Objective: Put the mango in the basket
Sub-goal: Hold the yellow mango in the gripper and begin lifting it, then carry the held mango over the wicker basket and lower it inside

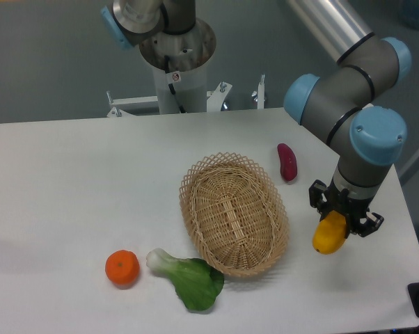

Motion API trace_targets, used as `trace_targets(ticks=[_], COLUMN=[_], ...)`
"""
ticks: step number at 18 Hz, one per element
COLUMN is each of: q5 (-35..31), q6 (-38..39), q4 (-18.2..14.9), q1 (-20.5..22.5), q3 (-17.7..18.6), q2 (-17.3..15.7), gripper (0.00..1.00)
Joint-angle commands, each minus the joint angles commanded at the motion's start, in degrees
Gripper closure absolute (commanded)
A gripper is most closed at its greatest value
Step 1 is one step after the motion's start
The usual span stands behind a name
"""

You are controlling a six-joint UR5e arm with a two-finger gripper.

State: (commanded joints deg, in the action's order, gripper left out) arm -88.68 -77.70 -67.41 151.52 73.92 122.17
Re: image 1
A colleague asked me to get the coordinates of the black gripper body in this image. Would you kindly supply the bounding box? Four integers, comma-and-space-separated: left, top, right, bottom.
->
320, 184, 370, 226

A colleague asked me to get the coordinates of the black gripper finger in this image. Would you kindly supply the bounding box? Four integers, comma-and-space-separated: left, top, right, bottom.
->
348, 212, 384, 237
308, 180, 330, 218

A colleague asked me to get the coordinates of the yellow mango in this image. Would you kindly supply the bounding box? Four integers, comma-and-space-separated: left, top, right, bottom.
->
312, 211, 347, 255

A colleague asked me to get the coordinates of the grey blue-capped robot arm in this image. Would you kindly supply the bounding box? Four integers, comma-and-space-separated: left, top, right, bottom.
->
101, 1, 411, 238

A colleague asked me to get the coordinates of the woven wicker basket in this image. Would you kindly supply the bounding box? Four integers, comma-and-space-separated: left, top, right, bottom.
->
179, 152, 290, 278

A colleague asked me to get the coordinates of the purple sweet potato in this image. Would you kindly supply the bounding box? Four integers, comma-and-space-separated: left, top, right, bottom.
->
277, 143, 297, 182

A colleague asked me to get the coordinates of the green bok choy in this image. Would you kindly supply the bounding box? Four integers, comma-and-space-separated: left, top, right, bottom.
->
146, 248, 225, 312

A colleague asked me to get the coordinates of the orange tangerine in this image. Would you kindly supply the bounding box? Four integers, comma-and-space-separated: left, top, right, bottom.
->
105, 250, 140, 286

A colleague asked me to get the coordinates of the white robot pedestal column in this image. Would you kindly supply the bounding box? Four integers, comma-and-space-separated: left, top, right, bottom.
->
139, 19, 216, 114

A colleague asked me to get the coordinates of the black cable on pedestal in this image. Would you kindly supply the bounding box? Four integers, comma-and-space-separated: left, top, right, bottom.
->
164, 55, 187, 114

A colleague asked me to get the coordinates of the white metal base frame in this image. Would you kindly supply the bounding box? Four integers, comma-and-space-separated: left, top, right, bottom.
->
106, 74, 267, 118

